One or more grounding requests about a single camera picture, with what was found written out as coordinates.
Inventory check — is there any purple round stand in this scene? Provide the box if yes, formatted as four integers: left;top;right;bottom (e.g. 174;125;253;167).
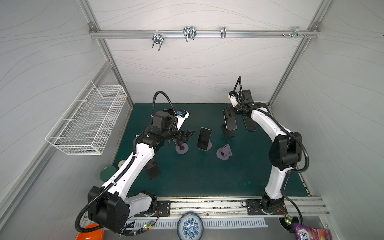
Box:
202;141;213;151
216;144;233;161
175;143;189;155

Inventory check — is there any black stand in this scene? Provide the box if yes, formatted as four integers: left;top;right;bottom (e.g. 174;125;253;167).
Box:
221;124;235;138
145;159;161;180

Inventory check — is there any white slotted cable duct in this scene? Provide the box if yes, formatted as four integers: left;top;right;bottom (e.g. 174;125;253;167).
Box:
126;217;268;230

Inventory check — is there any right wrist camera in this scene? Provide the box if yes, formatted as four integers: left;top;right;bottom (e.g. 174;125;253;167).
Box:
228;91;239;107

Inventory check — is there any purple round stand front right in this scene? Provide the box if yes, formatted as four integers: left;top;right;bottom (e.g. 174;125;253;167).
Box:
216;144;233;161

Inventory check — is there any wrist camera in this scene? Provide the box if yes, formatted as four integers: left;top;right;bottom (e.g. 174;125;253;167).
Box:
228;91;239;107
176;109;190;130

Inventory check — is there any teal phone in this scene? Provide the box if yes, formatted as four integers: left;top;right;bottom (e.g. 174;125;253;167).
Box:
197;127;212;149
243;116;257;132

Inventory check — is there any white bottle beige cap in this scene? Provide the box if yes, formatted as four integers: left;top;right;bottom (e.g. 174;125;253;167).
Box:
118;160;125;168

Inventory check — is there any blue white ceramic bowl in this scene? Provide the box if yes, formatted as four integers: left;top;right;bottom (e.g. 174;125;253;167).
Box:
177;212;204;240

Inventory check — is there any metal bracket far right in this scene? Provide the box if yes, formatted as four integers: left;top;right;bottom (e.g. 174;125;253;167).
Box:
282;27;309;39

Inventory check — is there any orange plastic bowl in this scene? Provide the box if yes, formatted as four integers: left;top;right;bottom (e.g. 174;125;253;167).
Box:
76;229;104;240

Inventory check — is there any metal u-bolt clamp left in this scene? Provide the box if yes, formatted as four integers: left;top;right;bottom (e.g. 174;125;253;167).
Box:
152;33;164;51

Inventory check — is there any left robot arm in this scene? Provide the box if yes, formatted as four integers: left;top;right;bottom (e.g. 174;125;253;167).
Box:
75;107;194;237

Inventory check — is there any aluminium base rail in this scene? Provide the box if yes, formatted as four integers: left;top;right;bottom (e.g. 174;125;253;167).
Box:
158;196;331;219

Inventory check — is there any metal u-bolt clamp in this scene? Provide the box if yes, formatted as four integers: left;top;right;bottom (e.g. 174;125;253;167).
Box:
183;27;197;42
152;33;164;51

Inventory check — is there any white phone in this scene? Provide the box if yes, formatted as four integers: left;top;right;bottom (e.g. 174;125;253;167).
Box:
224;113;237;131

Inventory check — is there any purple round stand centre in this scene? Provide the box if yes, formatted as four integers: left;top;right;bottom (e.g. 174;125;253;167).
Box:
202;141;213;151

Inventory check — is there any green cap clear jar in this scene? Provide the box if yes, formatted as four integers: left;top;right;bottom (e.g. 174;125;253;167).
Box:
99;165;117;183

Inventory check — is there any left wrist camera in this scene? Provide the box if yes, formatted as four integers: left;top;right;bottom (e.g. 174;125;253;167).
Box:
176;109;190;130

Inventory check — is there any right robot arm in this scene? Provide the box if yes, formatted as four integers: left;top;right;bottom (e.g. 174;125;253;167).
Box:
222;76;310;215

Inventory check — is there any aluminium cross bar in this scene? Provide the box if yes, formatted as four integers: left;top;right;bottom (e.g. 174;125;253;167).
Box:
90;29;321;39

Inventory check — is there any green table mat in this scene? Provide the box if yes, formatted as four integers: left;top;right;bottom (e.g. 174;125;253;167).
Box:
129;104;272;197

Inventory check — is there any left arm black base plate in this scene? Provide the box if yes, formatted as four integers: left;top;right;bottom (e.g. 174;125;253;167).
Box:
135;200;171;217

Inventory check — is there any white wire basket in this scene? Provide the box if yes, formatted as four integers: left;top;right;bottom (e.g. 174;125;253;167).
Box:
45;80;127;156

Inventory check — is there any metal clamp right of centre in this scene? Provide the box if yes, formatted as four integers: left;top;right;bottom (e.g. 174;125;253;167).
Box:
221;27;227;39

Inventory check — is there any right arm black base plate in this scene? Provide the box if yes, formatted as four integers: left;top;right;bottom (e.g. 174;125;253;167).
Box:
244;198;288;216

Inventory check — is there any purple round stand middle left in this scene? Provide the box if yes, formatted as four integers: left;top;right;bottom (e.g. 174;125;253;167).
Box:
175;143;189;155

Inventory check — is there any metal u-bolt clamp centre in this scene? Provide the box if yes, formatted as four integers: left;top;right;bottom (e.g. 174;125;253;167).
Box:
183;27;197;42

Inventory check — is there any purple snack bag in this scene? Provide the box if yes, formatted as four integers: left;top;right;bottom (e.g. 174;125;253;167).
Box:
294;223;333;240

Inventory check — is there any purple phone back left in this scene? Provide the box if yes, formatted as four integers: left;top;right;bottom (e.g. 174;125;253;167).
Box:
163;109;175;117

